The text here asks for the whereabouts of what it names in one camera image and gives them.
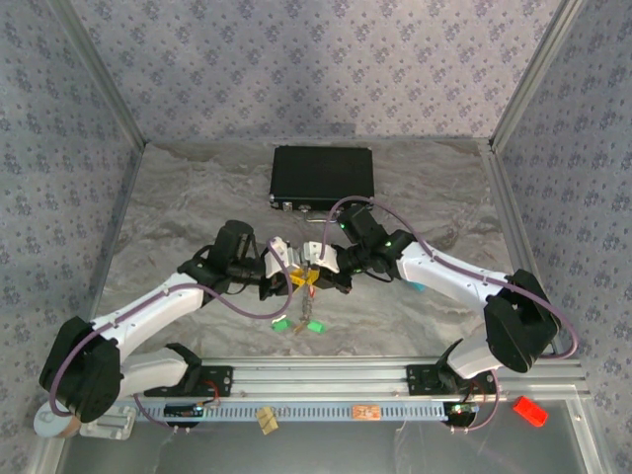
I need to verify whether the red plastic block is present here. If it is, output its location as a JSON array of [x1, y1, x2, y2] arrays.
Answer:
[[512, 395, 549, 427]]

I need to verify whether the grey slotted cable duct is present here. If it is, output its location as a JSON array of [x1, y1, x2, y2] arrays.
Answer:
[[131, 402, 449, 424]]

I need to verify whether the tape roll with white lid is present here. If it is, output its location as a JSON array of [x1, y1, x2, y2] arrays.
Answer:
[[33, 402, 83, 439]]

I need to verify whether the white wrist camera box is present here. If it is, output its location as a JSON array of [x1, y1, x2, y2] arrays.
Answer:
[[301, 240, 342, 274], [264, 236, 303, 281]]

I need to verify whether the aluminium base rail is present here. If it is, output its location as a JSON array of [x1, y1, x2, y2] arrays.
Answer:
[[52, 357, 593, 402]]

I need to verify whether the aluminium side rail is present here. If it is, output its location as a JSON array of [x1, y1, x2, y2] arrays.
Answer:
[[73, 142, 149, 361], [477, 140, 567, 359]]

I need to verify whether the black case with metal handle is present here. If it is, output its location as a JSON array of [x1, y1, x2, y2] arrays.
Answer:
[[269, 145, 376, 224]]

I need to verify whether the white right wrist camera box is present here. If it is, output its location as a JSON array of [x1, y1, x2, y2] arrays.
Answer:
[[301, 240, 342, 274]]

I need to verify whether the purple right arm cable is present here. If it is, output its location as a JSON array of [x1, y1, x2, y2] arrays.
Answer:
[[320, 196, 580, 435]]

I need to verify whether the red wire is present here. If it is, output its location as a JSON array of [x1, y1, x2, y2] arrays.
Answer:
[[199, 378, 222, 409]]

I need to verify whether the aluminium frame post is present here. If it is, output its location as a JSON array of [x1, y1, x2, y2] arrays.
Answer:
[[487, 0, 589, 152], [46, 0, 149, 149]]

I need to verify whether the metal disc with key rings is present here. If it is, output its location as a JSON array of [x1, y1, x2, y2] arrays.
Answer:
[[294, 283, 320, 330]]

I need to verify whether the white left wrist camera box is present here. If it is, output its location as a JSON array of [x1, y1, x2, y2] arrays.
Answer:
[[264, 236, 303, 281]]

